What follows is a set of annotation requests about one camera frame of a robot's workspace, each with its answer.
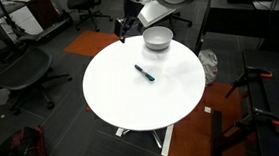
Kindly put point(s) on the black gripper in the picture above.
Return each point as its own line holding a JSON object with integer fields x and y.
{"x": 130, "y": 22}

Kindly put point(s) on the teal marker pen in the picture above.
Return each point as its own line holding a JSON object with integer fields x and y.
{"x": 144, "y": 73}

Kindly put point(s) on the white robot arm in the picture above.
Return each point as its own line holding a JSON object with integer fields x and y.
{"x": 156, "y": 13}

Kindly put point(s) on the white round bowl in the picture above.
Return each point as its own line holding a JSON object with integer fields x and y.
{"x": 158, "y": 36}

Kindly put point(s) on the black swivel office chair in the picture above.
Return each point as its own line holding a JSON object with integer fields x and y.
{"x": 85, "y": 0}

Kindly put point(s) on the black office chair base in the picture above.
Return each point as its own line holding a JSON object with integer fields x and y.
{"x": 183, "y": 19}

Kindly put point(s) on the black electric scooter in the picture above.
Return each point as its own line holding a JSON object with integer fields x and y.
{"x": 45, "y": 31}

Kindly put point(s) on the small red floor scrap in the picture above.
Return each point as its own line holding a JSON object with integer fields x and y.
{"x": 87, "y": 108}

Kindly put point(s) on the dark brown cabinet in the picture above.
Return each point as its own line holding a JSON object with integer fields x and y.
{"x": 42, "y": 8}

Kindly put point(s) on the white plastic bag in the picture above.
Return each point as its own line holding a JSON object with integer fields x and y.
{"x": 208, "y": 66}

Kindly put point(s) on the long white cabinet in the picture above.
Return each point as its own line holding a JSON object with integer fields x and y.
{"x": 24, "y": 20}

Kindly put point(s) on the black mesh office chair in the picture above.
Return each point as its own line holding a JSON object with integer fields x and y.
{"x": 21, "y": 68}

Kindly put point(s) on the small white paper tag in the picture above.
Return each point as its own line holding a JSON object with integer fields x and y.
{"x": 207, "y": 109}

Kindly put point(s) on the black office desk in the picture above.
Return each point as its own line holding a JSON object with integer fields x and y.
{"x": 235, "y": 17}

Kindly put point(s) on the white metal table base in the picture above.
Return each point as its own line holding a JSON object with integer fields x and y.
{"x": 168, "y": 141}

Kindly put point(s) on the red and black bag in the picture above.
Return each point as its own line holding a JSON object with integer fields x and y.
{"x": 31, "y": 143}

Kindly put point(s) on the black workbench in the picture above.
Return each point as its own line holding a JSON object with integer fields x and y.
{"x": 277, "y": 93}

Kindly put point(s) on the black metal post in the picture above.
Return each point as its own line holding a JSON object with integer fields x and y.
{"x": 218, "y": 135}

